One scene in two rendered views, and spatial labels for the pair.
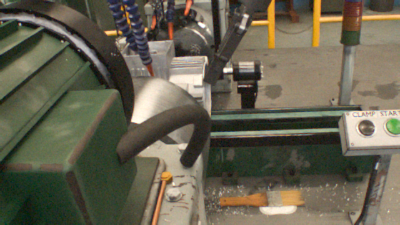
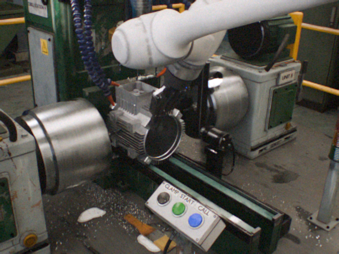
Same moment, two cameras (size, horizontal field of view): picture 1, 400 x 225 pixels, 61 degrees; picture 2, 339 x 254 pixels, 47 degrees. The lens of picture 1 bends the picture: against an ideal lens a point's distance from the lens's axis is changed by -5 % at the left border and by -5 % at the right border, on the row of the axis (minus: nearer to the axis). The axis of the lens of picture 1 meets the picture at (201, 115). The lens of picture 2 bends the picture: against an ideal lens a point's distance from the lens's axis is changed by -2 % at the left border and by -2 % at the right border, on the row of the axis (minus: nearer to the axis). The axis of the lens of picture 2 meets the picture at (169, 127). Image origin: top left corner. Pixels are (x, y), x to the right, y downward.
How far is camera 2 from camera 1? 0.77 m
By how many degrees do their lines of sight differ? 36
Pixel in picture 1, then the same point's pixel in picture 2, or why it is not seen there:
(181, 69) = (145, 111)
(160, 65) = (133, 103)
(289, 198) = (162, 242)
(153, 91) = (75, 110)
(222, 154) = (152, 186)
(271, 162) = not seen: hidden behind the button
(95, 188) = not seen: outside the picture
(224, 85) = (246, 150)
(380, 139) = (164, 211)
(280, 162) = not seen: hidden behind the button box
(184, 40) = (194, 95)
